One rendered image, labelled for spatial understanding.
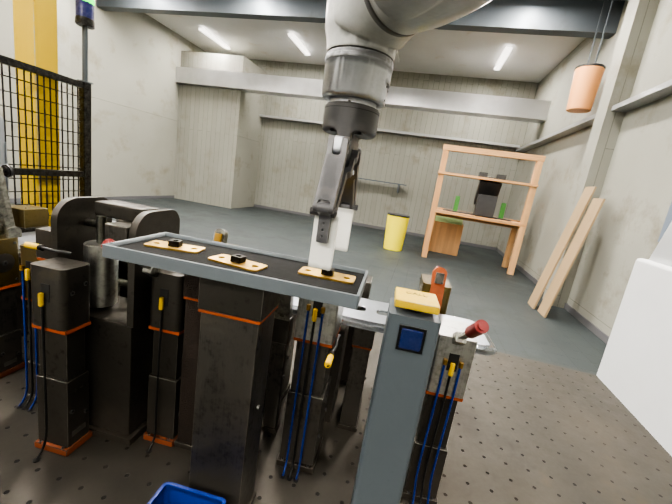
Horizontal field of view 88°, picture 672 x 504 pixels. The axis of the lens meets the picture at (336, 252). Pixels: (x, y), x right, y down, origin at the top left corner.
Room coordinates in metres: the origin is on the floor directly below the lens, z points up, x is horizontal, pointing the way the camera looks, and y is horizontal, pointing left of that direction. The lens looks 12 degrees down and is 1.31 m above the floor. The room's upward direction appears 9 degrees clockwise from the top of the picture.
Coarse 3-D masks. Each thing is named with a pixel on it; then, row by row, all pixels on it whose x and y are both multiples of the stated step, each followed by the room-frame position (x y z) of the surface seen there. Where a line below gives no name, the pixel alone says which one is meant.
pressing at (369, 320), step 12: (24, 240) 0.94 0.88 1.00; (360, 300) 0.87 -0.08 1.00; (372, 300) 0.88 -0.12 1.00; (348, 312) 0.77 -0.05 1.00; (360, 312) 0.78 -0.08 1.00; (372, 312) 0.80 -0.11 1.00; (348, 324) 0.72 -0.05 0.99; (360, 324) 0.72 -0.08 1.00; (372, 324) 0.72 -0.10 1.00; (384, 324) 0.73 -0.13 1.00; (480, 336) 0.75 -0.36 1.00; (480, 348) 0.68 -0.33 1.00; (492, 348) 0.69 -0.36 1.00
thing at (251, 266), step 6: (210, 258) 0.49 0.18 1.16; (216, 258) 0.49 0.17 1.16; (222, 258) 0.50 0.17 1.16; (228, 258) 0.50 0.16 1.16; (234, 258) 0.49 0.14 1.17; (240, 258) 0.48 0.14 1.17; (228, 264) 0.48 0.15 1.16; (234, 264) 0.48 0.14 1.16; (240, 264) 0.48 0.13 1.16; (246, 264) 0.49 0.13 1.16; (252, 264) 0.49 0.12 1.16; (258, 264) 0.50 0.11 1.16; (264, 264) 0.50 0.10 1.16; (252, 270) 0.46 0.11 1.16; (258, 270) 0.47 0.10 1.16
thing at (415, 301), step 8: (400, 288) 0.49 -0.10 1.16; (400, 296) 0.46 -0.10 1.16; (408, 296) 0.46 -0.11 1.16; (416, 296) 0.47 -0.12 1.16; (424, 296) 0.47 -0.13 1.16; (432, 296) 0.48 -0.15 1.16; (400, 304) 0.44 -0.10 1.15; (408, 304) 0.44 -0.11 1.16; (416, 304) 0.44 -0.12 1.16; (424, 304) 0.44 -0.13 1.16; (432, 304) 0.44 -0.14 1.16; (416, 312) 0.46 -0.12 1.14; (432, 312) 0.44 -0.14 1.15
